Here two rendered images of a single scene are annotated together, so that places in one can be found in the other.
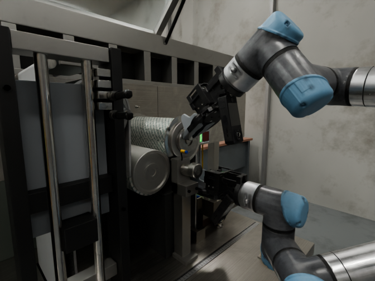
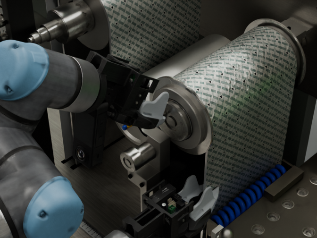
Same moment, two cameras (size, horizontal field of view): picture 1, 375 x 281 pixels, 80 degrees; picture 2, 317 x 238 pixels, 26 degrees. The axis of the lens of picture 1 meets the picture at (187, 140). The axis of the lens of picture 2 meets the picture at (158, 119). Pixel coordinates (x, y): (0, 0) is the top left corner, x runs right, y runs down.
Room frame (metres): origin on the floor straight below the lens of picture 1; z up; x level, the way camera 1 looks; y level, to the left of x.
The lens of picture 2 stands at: (0.64, -0.86, 2.01)
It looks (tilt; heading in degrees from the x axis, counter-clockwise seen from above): 41 degrees down; 91
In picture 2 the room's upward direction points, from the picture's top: straight up
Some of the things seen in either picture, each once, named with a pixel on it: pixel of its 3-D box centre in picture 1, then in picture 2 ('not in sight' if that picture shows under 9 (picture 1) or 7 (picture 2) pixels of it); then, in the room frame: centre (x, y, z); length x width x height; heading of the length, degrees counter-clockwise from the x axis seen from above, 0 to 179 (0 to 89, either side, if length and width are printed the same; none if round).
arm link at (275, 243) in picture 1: (279, 247); not in sight; (0.49, -0.22, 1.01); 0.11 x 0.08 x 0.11; 178
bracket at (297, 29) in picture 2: not in sight; (290, 30); (0.87, 0.22, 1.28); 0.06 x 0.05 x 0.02; 45
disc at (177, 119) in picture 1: (183, 139); (180, 115); (0.66, 0.01, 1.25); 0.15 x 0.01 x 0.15; 135
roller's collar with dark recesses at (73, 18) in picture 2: not in sight; (70, 21); (0.47, 0.17, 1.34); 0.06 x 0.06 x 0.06; 45
